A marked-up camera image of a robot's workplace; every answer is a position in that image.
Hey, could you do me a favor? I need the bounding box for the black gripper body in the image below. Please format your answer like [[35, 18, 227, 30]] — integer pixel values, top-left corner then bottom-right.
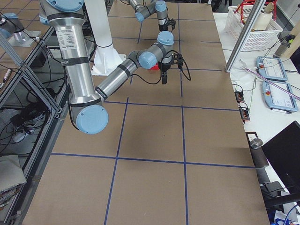
[[158, 18, 176, 31], [158, 53, 182, 70]]

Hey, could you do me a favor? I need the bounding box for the red block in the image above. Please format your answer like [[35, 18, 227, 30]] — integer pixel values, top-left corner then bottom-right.
[[150, 64, 159, 70]]

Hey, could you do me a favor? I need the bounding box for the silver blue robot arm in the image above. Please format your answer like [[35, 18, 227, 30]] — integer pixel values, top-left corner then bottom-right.
[[39, 0, 183, 135], [127, 0, 176, 32]]

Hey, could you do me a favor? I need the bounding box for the white plastic basket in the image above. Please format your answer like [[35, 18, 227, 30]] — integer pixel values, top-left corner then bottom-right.
[[225, 5, 283, 52]]

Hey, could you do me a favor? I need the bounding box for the upper teach pendant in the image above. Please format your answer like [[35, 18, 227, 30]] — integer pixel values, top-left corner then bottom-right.
[[256, 56, 288, 82]]

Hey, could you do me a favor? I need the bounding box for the teach pendant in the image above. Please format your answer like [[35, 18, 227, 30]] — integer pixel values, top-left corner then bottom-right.
[[262, 81, 298, 113], [256, 56, 288, 82]]

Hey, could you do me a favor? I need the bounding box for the small metal cup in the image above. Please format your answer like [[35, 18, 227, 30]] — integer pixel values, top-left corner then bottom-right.
[[249, 137, 263, 150]]

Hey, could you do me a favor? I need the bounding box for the lower teach pendant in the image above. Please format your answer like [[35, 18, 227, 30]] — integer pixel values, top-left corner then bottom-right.
[[262, 81, 298, 113]]

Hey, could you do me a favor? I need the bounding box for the black monitor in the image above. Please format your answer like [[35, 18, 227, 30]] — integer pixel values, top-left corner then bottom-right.
[[262, 121, 300, 194]]

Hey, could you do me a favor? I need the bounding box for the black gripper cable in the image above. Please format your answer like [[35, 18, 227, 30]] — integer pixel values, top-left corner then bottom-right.
[[131, 52, 192, 85]]

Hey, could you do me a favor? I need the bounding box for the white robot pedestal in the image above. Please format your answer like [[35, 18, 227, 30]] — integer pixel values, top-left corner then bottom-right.
[[84, 0, 126, 75]]

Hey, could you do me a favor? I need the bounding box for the aluminium frame post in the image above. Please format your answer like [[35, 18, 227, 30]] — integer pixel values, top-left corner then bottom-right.
[[225, 0, 265, 73]]

